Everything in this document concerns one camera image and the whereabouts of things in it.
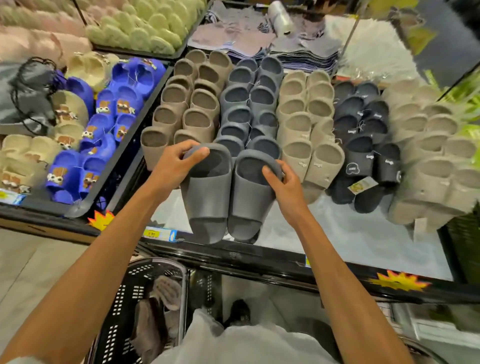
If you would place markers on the person's left hand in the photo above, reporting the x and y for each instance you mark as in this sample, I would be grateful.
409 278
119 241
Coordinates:
170 168

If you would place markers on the person's right hand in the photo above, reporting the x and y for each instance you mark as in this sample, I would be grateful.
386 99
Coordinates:
290 198

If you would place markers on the taupe rubber slipper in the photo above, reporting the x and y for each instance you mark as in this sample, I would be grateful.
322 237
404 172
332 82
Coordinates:
148 330
167 120
183 135
168 292
153 150
198 123

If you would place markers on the grey rubber slipper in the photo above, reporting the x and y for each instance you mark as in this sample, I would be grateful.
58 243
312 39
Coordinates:
230 144
206 202
232 132
247 202
260 131
266 146

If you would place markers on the column of beige slippers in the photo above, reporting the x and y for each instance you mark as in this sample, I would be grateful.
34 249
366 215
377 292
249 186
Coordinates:
296 131

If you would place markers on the display of taupe slides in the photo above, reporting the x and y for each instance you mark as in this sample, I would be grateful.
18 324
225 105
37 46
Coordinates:
176 93

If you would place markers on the column of black slippers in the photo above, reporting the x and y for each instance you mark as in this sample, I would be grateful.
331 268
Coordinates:
360 165

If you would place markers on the display of blue cartoon slides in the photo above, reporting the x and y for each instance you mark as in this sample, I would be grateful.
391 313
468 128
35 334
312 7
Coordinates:
123 101

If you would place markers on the column of grey slippers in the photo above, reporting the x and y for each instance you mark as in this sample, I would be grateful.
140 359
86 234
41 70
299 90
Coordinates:
236 97

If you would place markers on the rows of beige cartoon slippers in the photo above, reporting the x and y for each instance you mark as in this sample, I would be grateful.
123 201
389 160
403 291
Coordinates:
67 108

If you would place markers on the column of pale cream slippers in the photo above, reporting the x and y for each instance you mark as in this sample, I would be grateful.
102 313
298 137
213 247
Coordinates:
431 180

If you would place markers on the person's left forearm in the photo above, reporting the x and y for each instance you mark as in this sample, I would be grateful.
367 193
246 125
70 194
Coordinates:
82 285

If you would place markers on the person's right forearm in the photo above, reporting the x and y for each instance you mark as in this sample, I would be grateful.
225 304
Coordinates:
352 300

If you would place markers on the black side display bin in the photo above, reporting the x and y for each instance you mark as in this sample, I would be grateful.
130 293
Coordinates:
75 208

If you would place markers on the person's light grey shirt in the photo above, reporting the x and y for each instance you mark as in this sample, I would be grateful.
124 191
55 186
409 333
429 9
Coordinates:
243 345

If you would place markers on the yellow starburst price sticker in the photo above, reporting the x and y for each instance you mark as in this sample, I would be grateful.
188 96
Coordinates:
100 221
401 281

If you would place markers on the stack of navy folded textiles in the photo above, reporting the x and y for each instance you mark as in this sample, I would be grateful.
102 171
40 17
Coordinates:
300 52

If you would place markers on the white fluffy rug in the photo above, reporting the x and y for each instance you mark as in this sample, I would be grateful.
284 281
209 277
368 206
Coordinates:
375 48

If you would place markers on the clear plastic film roll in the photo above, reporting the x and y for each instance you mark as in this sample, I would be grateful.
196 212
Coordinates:
281 17

